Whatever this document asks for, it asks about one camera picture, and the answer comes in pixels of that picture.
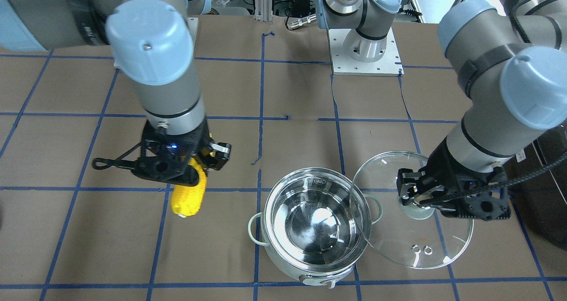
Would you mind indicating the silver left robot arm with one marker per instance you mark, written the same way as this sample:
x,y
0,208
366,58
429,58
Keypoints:
x,y
513,69

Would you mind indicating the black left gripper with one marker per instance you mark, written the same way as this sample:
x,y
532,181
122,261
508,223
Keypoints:
x,y
443,164

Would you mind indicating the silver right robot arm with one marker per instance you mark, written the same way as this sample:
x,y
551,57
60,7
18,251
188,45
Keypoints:
x,y
42,25

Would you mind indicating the yellow toy corn cob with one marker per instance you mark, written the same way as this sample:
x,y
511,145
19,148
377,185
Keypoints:
x,y
187,200

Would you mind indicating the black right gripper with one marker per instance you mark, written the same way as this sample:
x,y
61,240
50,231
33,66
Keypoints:
x,y
220,154

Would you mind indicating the glass pot lid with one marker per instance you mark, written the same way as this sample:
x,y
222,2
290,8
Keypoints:
x,y
419,238

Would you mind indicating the pale green cooking pot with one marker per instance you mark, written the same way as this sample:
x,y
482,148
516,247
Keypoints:
x,y
315,226

